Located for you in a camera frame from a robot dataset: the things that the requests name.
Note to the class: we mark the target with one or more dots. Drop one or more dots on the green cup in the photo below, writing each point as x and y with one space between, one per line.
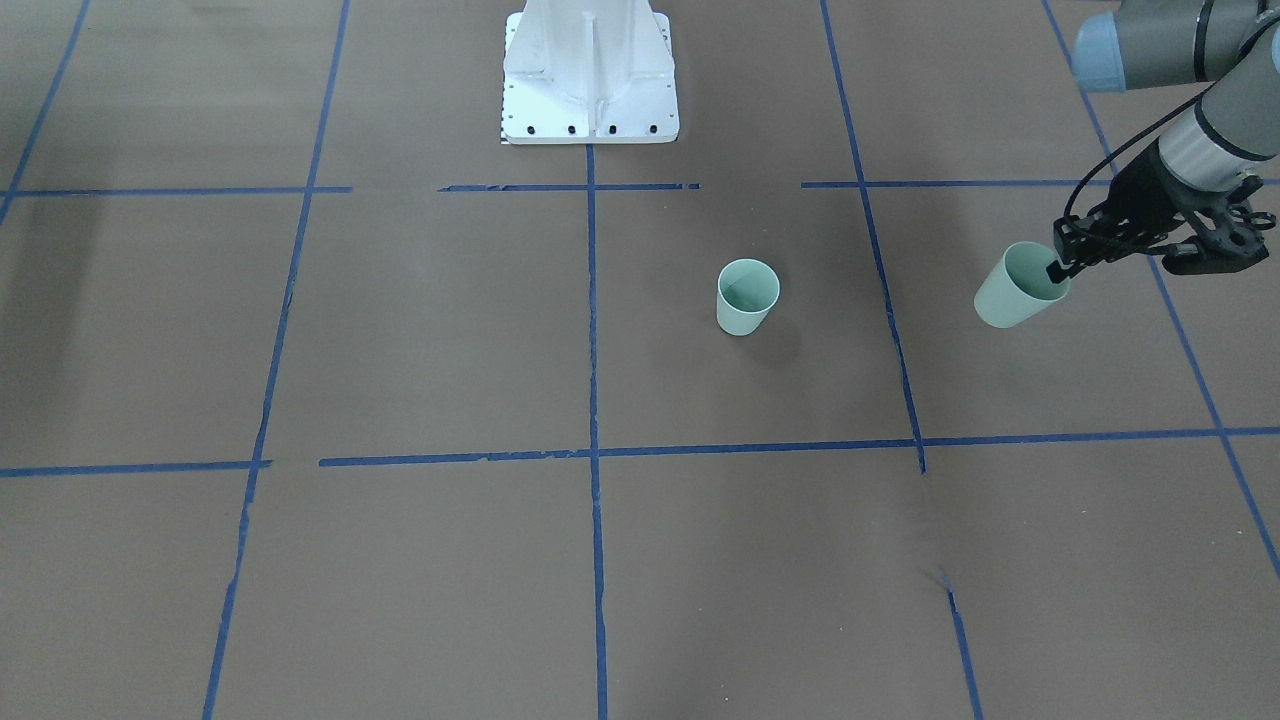
746 290
1023 282

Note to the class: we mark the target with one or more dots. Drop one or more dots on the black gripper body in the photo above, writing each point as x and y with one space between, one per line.
1137 194

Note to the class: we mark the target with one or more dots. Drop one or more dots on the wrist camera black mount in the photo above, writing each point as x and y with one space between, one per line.
1228 234

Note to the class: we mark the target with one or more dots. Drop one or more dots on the white pedestal column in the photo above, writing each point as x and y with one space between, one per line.
588 72

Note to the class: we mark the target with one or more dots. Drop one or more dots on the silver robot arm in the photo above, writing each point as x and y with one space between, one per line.
1227 49

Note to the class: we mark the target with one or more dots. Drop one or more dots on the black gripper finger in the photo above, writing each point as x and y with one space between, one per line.
1078 246

